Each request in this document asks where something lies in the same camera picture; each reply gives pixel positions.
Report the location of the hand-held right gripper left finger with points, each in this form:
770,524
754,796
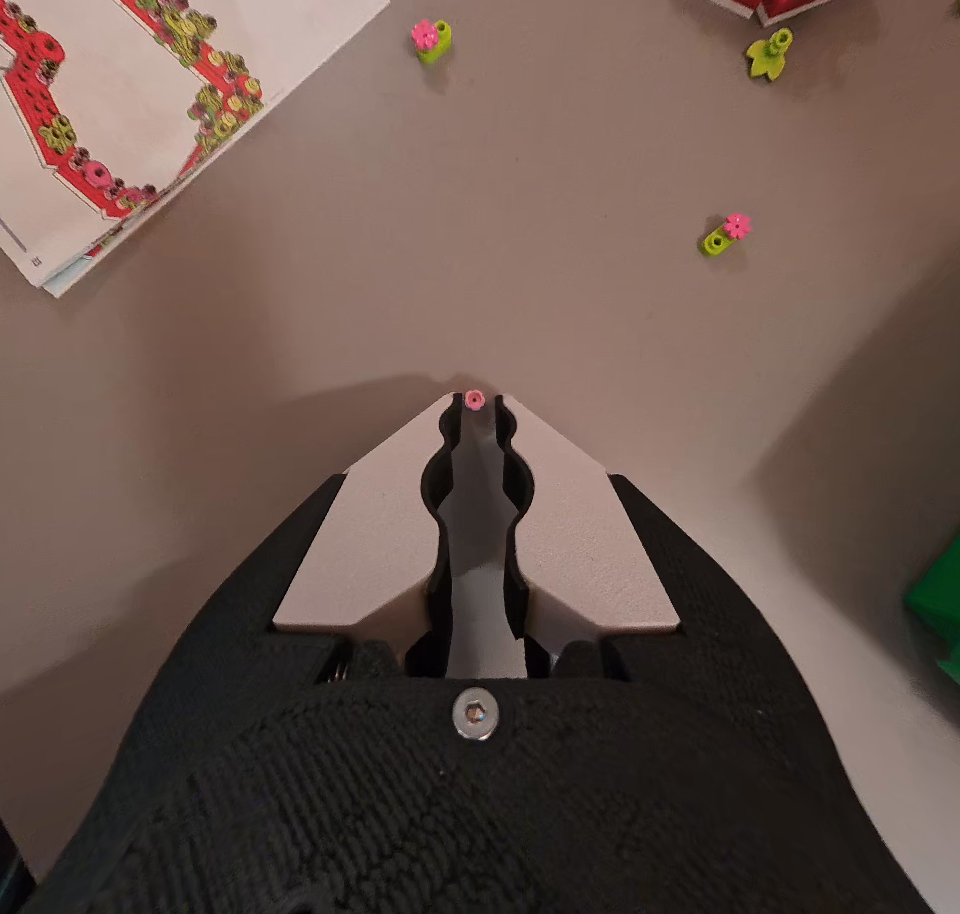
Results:
360,546

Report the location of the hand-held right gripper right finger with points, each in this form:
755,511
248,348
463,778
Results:
592,546

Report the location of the small pink flower stud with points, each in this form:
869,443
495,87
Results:
474,400

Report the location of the lego instruction booklet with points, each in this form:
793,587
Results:
112,103

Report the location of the pink flower on lime plate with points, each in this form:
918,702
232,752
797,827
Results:
429,38
724,235

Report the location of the green plastic tray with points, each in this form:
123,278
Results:
937,606

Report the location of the lime green leaf piece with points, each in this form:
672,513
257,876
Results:
769,55

